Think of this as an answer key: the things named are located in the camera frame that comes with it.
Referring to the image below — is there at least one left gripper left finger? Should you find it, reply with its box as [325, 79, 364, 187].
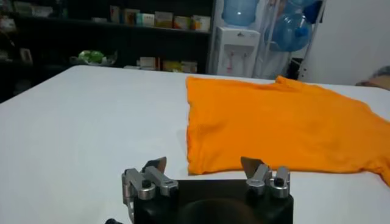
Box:
[121, 156, 180, 205]

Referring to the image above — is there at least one upright blue water bottle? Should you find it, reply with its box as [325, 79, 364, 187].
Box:
[221, 0, 260, 27]

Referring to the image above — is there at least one orange white medicine box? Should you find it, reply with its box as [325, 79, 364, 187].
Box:
[123, 8, 140, 26]

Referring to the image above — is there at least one red white medicine box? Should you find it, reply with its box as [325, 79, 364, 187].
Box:
[109, 5, 121, 24]

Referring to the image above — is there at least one blue water jug blue cap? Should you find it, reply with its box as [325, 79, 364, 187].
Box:
[264, 13, 313, 52]

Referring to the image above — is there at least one bowl with green items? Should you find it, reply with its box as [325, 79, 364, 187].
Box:
[69, 49, 118, 66]

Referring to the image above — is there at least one pale yellow box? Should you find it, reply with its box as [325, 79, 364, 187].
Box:
[181, 60, 198, 74]

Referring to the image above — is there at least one pile of grey clothes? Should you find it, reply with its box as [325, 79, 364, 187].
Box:
[370, 65, 390, 79]

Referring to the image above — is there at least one small framed card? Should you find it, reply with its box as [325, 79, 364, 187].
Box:
[19, 47, 34, 65]

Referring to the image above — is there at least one orange t-shirt with white print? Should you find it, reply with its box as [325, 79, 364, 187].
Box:
[185, 75, 390, 187]

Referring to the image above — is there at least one white green shelf box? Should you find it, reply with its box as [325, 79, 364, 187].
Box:
[12, 1, 34, 15]

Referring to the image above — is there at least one yellow green box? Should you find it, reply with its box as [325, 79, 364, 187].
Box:
[162, 60, 183, 72]

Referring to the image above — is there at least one white box red stripe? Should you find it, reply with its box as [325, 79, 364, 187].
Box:
[139, 57, 161, 71]

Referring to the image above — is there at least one yellow white medicine box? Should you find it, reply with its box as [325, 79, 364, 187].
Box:
[191, 15, 211, 32]

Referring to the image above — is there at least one white water dispenser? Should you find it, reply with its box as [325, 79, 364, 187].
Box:
[213, 26, 261, 79]

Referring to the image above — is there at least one black shelving unit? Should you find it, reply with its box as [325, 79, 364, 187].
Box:
[0, 0, 216, 103]

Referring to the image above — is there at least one teal white medicine box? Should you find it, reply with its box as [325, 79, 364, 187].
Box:
[136, 13, 155, 27]

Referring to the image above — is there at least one red yellow medicine box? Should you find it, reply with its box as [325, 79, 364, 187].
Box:
[173, 15, 192, 30]

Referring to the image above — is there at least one white wire jug rack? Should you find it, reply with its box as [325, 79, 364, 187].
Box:
[258, 0, 327, 80]

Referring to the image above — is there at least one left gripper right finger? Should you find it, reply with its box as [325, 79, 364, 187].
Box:
[240, 156, 291, 200]

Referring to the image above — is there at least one open flap cardboard box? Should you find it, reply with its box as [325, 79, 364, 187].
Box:
[355, 74, 390, 91]

